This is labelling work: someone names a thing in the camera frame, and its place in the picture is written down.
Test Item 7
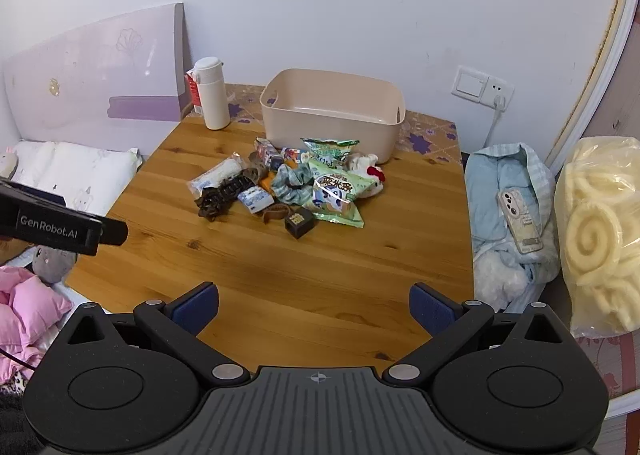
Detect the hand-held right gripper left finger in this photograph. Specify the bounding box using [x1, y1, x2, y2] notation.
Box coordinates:
[65, 281, 251, 385]

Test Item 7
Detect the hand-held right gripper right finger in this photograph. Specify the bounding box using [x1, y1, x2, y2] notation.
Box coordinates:
[382, 283, 573, 384]

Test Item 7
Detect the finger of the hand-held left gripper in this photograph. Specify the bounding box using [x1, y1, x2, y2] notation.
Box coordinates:
[99, 218, 129, 246]

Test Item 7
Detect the brown claw hair clip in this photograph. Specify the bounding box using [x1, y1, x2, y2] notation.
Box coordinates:
[194, 168, 274, 222]

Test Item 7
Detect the small blue white packet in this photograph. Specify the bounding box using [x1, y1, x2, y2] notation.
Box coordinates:
[237, 185, 275, 214]

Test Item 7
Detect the white plush with red bow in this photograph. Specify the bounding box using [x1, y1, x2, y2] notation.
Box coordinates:
[356, 164, 387, 199]

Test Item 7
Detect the green white snack packet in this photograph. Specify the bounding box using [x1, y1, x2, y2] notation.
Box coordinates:
[300, 136, 361, 169]

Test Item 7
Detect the beige plastic storage bin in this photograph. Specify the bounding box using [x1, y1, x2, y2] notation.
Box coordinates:
[259, 68, 406, 164]

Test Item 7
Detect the wooden desktop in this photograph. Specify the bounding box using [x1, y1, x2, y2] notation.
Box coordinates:
[65, 119, 475, 377]

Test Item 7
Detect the grey plush toy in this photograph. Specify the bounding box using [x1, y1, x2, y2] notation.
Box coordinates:
[32, 245, 79, 286]

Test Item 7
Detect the white printed pillow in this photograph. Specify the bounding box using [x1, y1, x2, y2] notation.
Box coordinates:
[9, 140, 144, 222]

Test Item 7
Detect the white fluffy cloth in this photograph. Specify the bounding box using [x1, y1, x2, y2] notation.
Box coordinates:
[474, 252, 533, 312]

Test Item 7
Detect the pink cloth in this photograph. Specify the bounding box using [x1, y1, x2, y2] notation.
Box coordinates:
[0, 265, 76, 386]

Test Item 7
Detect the white tissue packet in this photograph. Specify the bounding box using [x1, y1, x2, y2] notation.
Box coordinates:
[188, 152, 250, 196]

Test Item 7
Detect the smartphone in pale case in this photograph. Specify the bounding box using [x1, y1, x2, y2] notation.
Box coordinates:
[495, 189, 544, 255]

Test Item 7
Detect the light blue striped cloth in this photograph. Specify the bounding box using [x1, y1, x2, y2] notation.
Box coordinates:
[464, 142, 561, 312]

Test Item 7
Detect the small black box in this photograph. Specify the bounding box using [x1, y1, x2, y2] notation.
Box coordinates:
[284, 208, 316, 240]

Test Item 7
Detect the large green snack packet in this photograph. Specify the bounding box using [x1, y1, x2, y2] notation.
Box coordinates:
[302, 169, 366, 230]

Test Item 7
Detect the pale purple headboard panel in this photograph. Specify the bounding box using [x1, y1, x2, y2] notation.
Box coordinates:
[2, 2, 192, 156]

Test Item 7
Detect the blue green scrunchie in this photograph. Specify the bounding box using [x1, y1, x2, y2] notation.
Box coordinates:
[272, 164, 317, 207]

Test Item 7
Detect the red carton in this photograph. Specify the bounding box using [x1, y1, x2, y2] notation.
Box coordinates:
[184, 68, 204, 116]

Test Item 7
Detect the white thermos bottle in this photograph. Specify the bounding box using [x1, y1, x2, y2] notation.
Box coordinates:
[192, 56, 232, 131]

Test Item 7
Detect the bag of yellow spiral crackers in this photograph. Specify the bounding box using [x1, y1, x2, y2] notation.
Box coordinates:
[553, 135, 640, 339]

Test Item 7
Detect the brown hair tie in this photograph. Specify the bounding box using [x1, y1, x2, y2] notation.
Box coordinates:
[259, 202, 301, 226]

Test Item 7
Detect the white plug with cable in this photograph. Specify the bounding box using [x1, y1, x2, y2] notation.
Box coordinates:
[482, 94, 509, 149]

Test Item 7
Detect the white wall socket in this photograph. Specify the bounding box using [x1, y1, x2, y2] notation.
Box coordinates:
[482, 76, 515, 109]

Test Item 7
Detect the white wall switch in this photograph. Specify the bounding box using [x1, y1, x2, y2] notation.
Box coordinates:
[451, 65, 488, 101]

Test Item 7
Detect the white door frame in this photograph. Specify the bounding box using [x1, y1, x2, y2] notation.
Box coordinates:
[544, 0, 640, 177]

